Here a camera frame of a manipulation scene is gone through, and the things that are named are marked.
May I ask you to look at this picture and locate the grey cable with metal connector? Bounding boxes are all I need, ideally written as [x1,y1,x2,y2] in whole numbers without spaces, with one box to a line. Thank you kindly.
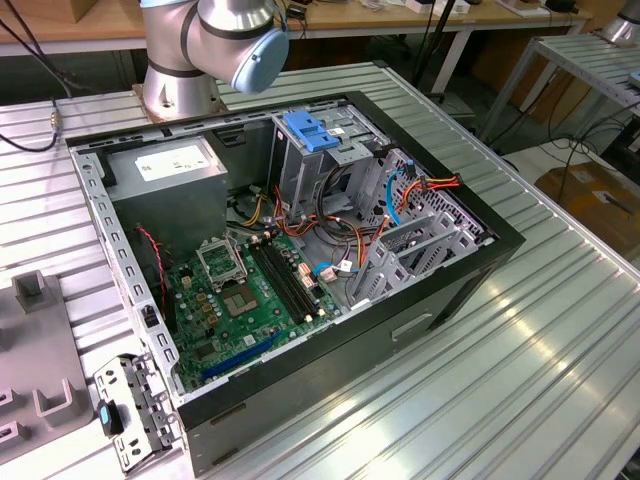
[0,97,64,151]

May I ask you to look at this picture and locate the yellow and black wires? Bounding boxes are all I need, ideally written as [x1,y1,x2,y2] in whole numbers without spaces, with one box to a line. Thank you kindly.
[227,192,276,226]

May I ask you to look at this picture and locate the black stand pole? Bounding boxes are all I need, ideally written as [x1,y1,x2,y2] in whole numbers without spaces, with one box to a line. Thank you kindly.
[409,0,459,99]

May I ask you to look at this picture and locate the blue plastic cage latch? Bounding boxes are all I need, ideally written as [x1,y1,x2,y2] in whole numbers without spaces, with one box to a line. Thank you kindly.
[282,112,341,156]

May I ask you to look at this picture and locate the short blue data wire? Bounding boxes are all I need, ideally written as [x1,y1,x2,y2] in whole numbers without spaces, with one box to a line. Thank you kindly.
[312,262,362,275]

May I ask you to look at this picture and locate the green motherboard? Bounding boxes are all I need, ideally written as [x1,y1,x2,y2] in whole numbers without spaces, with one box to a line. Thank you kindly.
[164,232,346,396]

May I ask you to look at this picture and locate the brown cardboard box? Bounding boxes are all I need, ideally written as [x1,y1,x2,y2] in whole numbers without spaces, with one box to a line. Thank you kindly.
[534,162,640,256]

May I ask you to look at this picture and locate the long blue data wire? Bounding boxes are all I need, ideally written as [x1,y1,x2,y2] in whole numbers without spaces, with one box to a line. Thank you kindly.
[384,164,416,226]

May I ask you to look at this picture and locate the grey power supply box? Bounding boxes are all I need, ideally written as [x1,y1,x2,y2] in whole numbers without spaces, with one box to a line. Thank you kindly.
[102,137,231,261]

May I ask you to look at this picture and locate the silver rear slot bracket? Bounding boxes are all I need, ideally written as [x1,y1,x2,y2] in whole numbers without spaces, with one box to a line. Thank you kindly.
[93,352,184,474]

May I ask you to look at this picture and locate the orange red power wire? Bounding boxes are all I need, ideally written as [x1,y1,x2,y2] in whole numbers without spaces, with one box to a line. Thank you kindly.
[397,172,464,206]

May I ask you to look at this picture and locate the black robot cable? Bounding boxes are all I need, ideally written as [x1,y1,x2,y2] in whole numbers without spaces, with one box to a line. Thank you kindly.
[0,0,94,94]

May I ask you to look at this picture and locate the metal slat side table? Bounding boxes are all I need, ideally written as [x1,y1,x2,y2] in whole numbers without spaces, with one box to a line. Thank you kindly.
[479,32,640,141]

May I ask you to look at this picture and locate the grey metal disk bay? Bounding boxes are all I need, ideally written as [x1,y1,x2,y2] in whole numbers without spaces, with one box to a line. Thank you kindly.
[349,214,496,311]

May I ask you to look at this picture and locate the CPU socket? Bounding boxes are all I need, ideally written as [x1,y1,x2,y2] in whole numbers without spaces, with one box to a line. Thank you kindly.
[219,282,261,321]

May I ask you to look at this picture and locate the black latch with blue button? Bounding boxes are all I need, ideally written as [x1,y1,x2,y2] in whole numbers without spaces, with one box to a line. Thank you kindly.
[97,399,124,436]

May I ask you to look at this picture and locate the blue expansion slot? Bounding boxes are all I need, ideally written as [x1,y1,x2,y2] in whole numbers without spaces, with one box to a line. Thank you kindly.
[199,332,284,381]

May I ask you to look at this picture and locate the black case fan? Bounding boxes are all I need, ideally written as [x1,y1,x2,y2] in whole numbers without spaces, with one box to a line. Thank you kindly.
[137,227,177,334]

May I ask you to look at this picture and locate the metal socket cover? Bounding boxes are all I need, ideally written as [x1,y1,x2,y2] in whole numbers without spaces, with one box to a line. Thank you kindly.
[194,238,249,292]

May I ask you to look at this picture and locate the black open PC case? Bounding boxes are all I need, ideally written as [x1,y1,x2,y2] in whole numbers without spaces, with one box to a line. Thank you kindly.
[64,89,526,479]

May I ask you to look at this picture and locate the mixed wire bundle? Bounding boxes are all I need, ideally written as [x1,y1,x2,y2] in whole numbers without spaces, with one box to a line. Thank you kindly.
[272,184,391,281]

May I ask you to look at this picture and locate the wooden desk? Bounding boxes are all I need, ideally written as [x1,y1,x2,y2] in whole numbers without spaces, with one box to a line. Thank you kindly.
[0,0,591,56]

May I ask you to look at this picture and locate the black RAM slot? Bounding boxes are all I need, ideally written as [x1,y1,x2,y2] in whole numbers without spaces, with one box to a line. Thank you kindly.
[265,240,315,318]
[271,238,321,315]
[252,244,302,323]
[258,242,308,321]

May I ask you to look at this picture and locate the red and black fan wire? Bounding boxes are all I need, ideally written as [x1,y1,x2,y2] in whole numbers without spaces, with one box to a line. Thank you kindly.
[135,224,169,301]

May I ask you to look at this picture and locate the grey parts rack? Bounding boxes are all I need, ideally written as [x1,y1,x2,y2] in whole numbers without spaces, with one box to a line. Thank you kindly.
[0,269,99,466]

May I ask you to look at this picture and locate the grey metal drive cage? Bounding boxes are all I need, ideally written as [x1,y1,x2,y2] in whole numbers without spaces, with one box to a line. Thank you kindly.
[267,104,391,221]

